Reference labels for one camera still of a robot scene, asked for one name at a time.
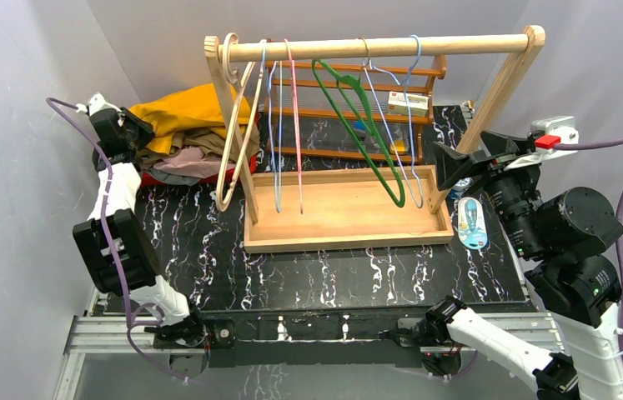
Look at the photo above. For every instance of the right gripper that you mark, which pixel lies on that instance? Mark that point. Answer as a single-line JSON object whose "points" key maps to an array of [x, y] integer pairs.
{"points": [[452, 164]]}

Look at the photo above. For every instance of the yellow skirt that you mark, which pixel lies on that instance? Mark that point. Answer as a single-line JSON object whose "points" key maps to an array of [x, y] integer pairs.
{"points": [[197, 107]]}

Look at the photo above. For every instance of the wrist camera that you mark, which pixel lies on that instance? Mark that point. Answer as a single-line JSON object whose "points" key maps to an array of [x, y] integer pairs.
{"points": [[556, 130], [96, 104]]}

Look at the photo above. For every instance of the pink hanger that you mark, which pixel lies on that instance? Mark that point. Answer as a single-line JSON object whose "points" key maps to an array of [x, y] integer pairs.
{"points": [[295, 113]]}

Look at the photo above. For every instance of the beige wooden hanger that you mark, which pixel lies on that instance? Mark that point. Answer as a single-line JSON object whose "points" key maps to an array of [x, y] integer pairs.
{"points": [[232, 77]]}

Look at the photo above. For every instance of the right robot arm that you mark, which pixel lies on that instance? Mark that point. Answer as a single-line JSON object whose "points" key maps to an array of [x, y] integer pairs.
{"points": [[567, 238]]}

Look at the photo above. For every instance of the white teal object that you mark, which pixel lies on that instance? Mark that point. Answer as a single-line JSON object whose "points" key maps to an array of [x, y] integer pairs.
{"points": [[472, 231]]}

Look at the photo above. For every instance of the red plastic bin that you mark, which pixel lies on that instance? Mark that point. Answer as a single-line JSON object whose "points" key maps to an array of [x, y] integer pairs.
{"points": [[188, 141]]}

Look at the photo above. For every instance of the wooden clothes rack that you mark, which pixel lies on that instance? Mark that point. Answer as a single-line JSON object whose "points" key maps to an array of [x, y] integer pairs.
{"points": [[344, 208]]}

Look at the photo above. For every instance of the pink skirt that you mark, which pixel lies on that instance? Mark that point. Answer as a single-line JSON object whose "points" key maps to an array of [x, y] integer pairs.
{"points": [[190, 161]]}

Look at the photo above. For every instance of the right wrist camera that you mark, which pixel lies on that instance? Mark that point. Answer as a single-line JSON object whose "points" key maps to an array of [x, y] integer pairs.
{"points": [[556, 130]]}

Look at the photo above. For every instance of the blue wire hanger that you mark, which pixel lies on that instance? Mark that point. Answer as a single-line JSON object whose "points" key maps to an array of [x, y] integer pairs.
{"points": [[274, 136]]}

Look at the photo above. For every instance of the grey pleated skirt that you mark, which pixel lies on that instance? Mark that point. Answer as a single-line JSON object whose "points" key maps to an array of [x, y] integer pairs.
{"points": [[172, 179]]}

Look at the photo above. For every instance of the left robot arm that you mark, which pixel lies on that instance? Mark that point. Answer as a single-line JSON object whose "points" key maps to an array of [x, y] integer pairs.
{"points": [[115, 248]]}

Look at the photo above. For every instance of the green hanger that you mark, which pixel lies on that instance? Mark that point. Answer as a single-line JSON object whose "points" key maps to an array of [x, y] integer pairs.
{"points": [[353, 83]]}

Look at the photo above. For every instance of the small yellow object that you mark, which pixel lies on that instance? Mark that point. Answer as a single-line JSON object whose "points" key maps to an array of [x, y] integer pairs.
{"points": [[400, 147]]}

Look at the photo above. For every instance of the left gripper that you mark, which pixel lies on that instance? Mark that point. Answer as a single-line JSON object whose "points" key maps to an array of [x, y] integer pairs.
{"points": [[125, 135]]}

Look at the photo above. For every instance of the white red box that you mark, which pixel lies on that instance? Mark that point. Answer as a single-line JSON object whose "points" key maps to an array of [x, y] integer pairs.
{"points": [[401, 103]]}

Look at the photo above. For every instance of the orange wooden shelf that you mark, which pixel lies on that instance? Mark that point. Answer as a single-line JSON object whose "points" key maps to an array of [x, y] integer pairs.
{"points": [[321, 132]]}

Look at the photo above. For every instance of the brown skirt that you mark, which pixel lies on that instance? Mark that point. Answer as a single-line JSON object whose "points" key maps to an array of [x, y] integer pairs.
{"points": [[168, 144]]}

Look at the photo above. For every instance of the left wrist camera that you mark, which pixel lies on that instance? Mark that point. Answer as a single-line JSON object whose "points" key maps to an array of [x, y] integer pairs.
{"points": [[96, 104]]}

